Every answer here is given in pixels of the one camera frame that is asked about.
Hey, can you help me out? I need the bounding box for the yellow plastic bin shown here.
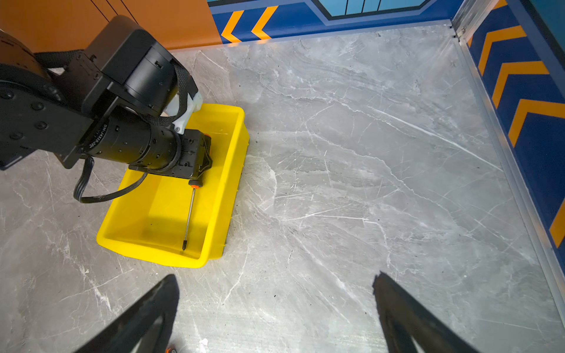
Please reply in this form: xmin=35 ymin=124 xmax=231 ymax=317
xmin=97 ymin=104 xmax=250 ymax=269

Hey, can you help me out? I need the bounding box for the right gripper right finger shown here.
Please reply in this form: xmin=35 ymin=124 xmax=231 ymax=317
xmin=373 ymin=272 xmax=477 ymax=352

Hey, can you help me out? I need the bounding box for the black orange handled screwdriver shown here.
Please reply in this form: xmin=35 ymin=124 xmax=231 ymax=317
xmin=182 ymin=131 xmax=212 ymax=252

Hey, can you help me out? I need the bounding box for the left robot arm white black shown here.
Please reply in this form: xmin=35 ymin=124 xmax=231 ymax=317
xmin=1 ymin=16 xmax=212 ymax=180

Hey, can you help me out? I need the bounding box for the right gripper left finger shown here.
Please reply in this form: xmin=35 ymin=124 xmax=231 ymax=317
xmin=77 ymin=274 xmax=180 ymax=352

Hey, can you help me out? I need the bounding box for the right aluminium corner post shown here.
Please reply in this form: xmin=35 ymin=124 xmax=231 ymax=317
xmin=452 ymin=0 xmax=483 ymax=42

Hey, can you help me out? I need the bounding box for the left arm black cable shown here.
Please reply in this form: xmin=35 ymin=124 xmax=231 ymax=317
xmin=72 ymin=156 xmax=149 ymax=204

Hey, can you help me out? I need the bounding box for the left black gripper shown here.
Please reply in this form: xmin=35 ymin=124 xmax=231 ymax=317
xmin=129 ymin=126 xmax=213 ymax=180

